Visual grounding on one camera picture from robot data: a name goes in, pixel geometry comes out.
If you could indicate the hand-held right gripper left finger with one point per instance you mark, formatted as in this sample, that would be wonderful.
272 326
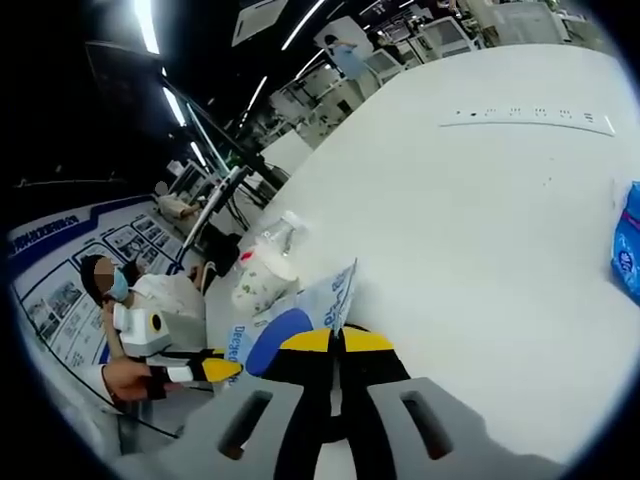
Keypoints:
240 430

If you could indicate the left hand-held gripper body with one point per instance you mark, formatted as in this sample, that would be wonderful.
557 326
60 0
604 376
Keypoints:
135 330

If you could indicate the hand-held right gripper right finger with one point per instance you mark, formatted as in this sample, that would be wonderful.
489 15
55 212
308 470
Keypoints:
425 430

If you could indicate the ceiling light strip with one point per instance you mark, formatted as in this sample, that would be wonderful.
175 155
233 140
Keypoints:
302 25

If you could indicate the person in white coat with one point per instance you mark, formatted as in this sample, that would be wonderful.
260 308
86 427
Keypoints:
65 300

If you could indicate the blue tissue pack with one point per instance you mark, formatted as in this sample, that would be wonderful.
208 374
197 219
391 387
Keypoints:
627 250

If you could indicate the ceiling air vent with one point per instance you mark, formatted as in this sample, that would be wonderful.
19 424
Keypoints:
260 22

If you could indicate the white mesh office chair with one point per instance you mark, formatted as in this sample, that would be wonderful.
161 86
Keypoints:
450 40
385 67

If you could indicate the clear plastic bottle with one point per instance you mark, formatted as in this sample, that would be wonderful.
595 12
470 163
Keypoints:
282 235

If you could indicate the person's head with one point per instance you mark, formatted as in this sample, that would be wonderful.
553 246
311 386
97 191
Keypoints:
120 286

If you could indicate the packaged blue mouse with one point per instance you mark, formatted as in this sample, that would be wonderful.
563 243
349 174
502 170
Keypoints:
325 300

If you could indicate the person's left hand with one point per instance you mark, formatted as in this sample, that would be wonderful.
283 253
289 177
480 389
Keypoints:
127 380

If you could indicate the black chair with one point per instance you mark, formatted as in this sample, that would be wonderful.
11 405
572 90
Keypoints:
222 250

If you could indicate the white paper cup green print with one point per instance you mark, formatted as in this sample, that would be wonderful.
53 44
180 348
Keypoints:
260 285

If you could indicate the black stand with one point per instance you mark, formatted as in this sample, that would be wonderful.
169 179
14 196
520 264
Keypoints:
260 167

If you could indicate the open laptop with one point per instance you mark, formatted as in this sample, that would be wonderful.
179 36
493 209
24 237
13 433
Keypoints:
215 205

